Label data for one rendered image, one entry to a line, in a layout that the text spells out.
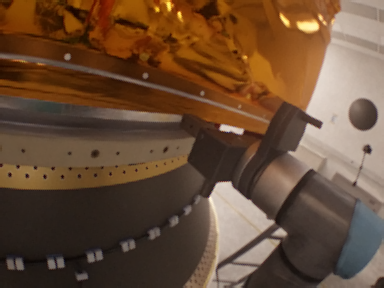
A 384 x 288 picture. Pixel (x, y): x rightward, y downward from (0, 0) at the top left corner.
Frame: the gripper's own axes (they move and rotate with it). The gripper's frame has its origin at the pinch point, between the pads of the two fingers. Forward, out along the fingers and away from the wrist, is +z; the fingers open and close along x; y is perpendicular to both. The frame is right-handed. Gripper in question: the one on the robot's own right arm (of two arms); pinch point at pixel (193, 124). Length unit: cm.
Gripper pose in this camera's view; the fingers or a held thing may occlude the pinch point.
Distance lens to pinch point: 34.6
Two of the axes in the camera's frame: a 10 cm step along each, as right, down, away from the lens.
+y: -3.5, 8.9, 3.0
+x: 7.5, 0.7, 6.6
